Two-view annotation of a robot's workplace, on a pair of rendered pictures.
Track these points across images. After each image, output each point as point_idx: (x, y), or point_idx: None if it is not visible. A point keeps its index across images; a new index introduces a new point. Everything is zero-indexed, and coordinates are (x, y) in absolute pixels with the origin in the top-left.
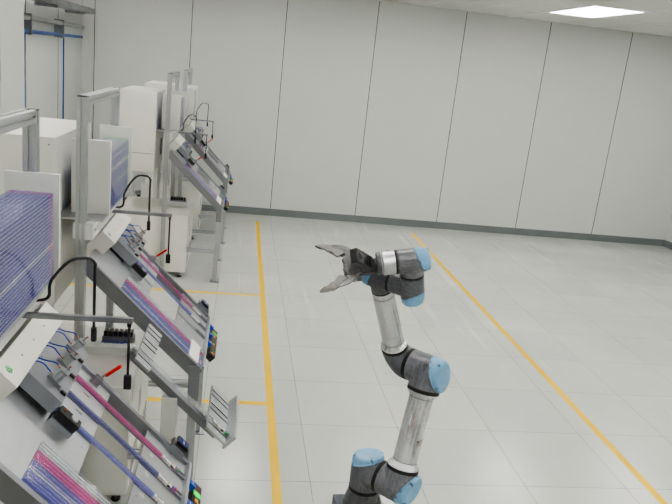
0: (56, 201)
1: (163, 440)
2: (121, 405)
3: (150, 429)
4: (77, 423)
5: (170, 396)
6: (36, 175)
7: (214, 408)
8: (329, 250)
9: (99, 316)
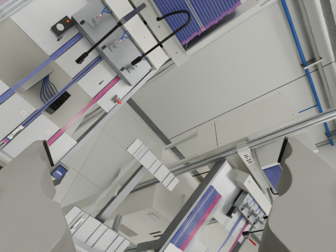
0: (237, 16)
1: (65, 155)
2: (98, 121)
3: (76, 144)
4: (56, 28)
5: (118, 191)
6: (253, 1)
7: (101, 230)
8: (293, 172)
9: (132, 13)
